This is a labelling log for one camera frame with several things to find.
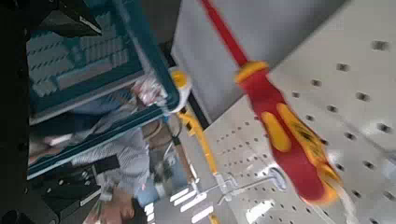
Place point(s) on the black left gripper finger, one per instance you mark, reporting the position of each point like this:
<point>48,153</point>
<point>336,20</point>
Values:
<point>73,23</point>
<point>70,193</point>

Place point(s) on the person in striped shirt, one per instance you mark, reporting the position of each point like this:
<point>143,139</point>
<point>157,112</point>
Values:
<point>130,155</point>

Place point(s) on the teal plastic crate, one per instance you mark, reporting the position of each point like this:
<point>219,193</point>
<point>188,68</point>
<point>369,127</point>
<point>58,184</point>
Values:
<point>93,71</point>

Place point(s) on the red yellow screwdriver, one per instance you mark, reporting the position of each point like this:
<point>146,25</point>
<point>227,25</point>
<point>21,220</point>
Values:
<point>289,149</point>

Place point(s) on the beige pegboard panel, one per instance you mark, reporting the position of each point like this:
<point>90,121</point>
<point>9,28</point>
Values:
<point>351,81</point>
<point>246,149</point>

